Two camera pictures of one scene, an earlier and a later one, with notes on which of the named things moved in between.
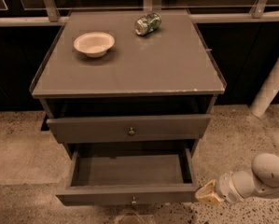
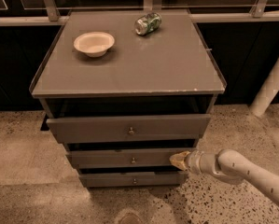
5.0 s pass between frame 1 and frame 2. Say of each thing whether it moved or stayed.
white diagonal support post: stayed
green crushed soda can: stayed
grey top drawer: stayed
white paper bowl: stayed
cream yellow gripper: moved
